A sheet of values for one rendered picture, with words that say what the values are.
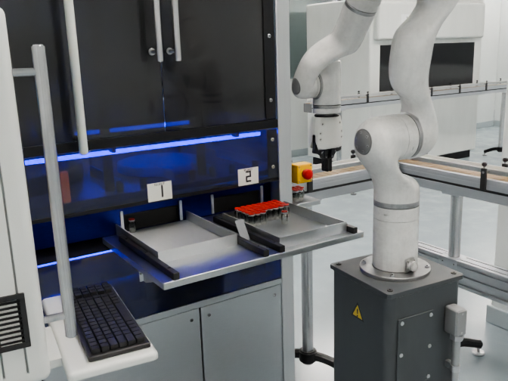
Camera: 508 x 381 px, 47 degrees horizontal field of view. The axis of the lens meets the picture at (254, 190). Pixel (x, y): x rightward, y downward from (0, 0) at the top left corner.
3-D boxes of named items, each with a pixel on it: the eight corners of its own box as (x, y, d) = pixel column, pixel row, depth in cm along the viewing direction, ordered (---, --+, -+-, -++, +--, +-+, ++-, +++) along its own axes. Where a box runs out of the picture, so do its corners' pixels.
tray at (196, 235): (116, 234, 192) (115, 224, 191) (187, 220, 205) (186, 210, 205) (159, 263, 164) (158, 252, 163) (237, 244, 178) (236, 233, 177)
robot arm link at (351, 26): (336, 13, 148) (298, 106, 169) (383, 13, 155) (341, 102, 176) (318, -6, 153) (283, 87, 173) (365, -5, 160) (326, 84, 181)
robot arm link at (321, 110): (329, 102, 181) (329, 112, 182) (307, 104, 177) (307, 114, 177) (348, 103, 174) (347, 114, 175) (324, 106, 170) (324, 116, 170)
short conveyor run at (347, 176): (278, 209, 228) (277, 170, 225) (257, 202, 241) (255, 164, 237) (401, 184, 264) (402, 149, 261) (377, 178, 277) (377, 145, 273)
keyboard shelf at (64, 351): (10, 313, 159) (9, 304, 158) (113, 292, 171) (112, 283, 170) (29, 396, 120) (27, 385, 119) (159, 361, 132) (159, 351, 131)
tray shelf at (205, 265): (102, 243, 190) (101, 237, 189) (277, 206, 226) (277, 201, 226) (164, 290, 150) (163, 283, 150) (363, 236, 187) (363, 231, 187)
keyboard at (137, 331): (60, 297, 162) (59, 289, 161) (110, 286, 168) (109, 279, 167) (88, 363, 127) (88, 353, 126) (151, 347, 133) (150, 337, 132)
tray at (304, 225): (223, 222, 201) (222, 212, 200) (284, 209, 214) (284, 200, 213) (280, 249, 173) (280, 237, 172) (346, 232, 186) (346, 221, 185)
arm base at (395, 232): (446, 272, 156) (449, 205, 152) (390, 287, 148) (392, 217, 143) (398, 252, 172) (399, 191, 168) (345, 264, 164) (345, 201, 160)
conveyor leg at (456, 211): (434, 352, 268) (441, 190, 250) (447, 346, 273) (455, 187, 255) (450, 360, 261) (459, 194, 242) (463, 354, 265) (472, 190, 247)
